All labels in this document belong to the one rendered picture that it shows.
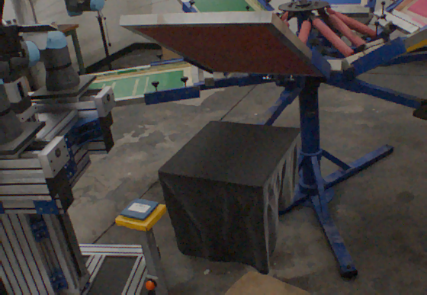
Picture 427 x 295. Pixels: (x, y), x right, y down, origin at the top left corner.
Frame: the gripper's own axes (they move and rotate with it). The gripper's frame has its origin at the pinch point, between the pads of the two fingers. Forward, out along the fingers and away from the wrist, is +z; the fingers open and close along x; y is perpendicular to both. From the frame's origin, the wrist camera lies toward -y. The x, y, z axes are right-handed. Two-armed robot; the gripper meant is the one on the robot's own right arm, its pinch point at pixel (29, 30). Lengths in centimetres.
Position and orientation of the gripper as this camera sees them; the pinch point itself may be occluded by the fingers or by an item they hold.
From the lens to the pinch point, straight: 110.3
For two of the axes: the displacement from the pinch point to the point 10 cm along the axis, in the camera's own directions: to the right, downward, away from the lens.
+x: -5.7, 2.9, -7.7
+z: 8.2, 1.5, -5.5
